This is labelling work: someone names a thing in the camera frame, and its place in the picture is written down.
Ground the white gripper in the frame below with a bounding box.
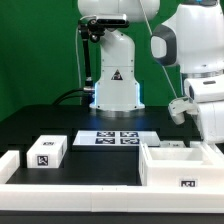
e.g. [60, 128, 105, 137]
[198, 101, 224, 144]

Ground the white cabinet box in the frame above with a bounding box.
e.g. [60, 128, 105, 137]
[139, 142, 224, 187]

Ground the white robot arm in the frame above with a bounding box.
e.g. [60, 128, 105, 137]
[78, 0, 224, 143]

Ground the white block with marker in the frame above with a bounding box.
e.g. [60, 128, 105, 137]
[26, 135, 67, 168]

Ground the white left fence piece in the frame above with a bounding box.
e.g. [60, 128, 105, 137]
[0, 150, 20, 184]

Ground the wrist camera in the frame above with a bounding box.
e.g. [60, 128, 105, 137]
[168, 97, 197, 125]

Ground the white marker base plate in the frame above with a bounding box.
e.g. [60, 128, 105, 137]
[73, 130, 160, 146]

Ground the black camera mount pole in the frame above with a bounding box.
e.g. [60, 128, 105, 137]
[78, 14, 129, 92]

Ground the black cable bundle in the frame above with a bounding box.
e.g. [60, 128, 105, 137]
[52, 88, 94, 106]

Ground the white front fence rail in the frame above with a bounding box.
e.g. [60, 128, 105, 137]
[0, 184, 224, 213]

